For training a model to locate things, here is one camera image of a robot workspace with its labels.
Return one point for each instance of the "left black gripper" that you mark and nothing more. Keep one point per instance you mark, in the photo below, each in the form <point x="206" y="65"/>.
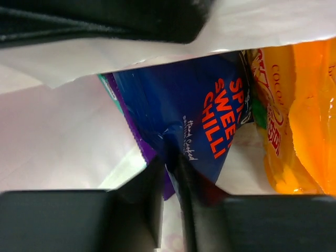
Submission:
<point x="28" y="22"/>

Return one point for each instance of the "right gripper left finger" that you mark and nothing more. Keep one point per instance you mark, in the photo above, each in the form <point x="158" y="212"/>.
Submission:
<point x="124" y="219"/>

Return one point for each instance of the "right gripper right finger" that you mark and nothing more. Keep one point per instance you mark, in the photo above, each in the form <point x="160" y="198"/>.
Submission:
<point x="214" y="220"/>

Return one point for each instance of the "purple blue snack packet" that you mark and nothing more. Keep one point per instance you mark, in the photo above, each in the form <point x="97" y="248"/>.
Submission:
<point x="145" y="100"/>

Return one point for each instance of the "pink and cream paper bag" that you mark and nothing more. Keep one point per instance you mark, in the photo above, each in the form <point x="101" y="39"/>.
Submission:
<point x="61" y="130"/>

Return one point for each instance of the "blue sweet chilli crisps bag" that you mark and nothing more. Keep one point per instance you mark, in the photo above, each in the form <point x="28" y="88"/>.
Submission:
<point x="211" y="96"/>

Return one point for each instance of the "orange snack packet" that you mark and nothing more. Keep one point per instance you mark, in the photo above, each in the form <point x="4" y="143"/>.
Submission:
<point x="294" y="111"/>

